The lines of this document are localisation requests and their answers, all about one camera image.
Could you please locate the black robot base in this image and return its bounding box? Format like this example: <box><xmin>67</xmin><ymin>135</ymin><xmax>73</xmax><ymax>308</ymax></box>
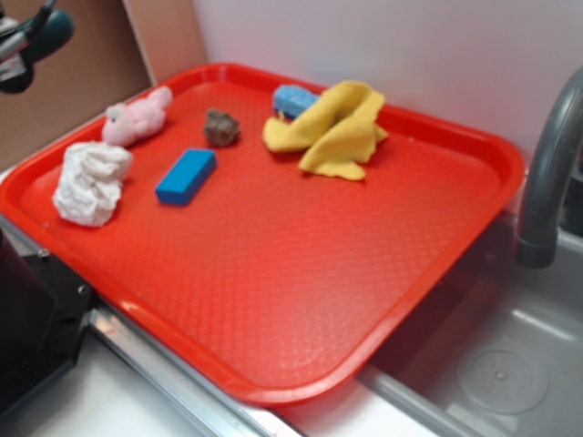
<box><xmin>1</xmin><ymin>233</ymin><xmax>95</xmax><ymax>418</ymax></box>

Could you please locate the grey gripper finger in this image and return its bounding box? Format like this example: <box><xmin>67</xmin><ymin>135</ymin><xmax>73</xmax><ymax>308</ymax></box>
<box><xmin>1</xmin><ymin>27</ymin><xmax>35</xmax><ymax>62</ymax></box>

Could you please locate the grey plastic sink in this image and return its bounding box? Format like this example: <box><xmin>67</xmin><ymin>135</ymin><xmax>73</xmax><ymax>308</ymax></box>
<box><xmin>359</xmin><ymin>216</ymin><xmax>582</xmax><ymax>436</ymax></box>

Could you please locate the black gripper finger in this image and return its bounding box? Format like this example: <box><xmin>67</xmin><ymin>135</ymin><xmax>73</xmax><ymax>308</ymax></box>
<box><xmin>1</xmin><ymin>54</ymin><xmax>35</xmax><ymax>94</ymax></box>

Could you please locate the white crumpled cloth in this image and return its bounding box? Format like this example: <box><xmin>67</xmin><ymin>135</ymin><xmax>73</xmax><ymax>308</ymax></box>
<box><xmin>52</xmin><ymin>141</ymin><xmax>133</xmax><ymax>228</ymax></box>

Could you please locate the blue sponge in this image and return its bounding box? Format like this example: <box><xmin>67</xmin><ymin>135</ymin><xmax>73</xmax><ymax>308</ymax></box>
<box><xmin>273</xmin><ymin>85</ymin><xmax>319</xmax><ymax>119</ymax></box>

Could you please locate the grey toy faucet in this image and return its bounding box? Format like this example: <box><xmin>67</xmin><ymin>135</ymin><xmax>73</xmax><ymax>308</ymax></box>
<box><xmin>513</xmin><ymin>69</ymin><xmax>582</xmax><ymax>269</ymax></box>

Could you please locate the dark green plastic pickle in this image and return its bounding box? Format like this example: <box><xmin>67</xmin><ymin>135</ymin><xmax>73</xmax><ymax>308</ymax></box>
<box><xmin>23</xmin><ymin>9</ymin><xmax>75</xmax><ymax>64</ymax></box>

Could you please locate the brown rock lump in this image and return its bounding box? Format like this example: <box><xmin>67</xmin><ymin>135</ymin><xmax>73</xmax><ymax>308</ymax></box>
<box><xmin>203</xmin><ymin>108</ymin><xmax>240</xmax><ymax>147</ymax></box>

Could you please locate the pink plush bunny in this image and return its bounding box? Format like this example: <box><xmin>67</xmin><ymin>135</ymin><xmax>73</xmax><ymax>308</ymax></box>
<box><xmin>101</xmin><ymin>86</ymin><xmax>174</xmax><ymax>147</ymax></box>

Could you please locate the yellow microfiber cloth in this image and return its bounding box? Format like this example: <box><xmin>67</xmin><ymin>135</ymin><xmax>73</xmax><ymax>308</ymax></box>
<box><xmin>262</xmin><ymin>81</ymin><xmax>388</xmax><ymax>181</ymax></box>

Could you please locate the red plastic tray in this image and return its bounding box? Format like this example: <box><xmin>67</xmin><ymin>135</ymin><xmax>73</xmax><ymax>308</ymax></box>
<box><xmin>1</xmin><ymin>64</ymin><xmax>525</xmax><ymax>406</ymax></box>

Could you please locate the brown cardboard panel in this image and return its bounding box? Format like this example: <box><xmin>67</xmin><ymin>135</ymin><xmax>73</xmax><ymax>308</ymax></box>
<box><xmin>1</xmin><ymin>1</ymin><xmax>207</xmax><ymax>169</ymax></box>

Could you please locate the blue rectangular block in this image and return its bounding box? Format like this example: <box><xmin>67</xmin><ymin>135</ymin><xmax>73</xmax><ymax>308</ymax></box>
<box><xmin>155</xmin><ymin>149</ymin><xmax>217</xmax><ymax>206</ymax></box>

